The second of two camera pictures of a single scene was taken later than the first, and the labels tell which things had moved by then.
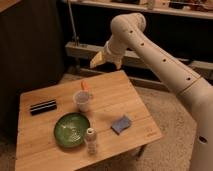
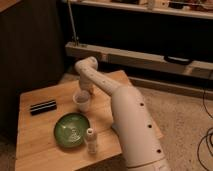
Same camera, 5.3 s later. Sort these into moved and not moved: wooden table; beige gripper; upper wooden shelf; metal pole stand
Moved: beige gripper
Not moved: upper wooden shelf; wooden table; metal pole stand
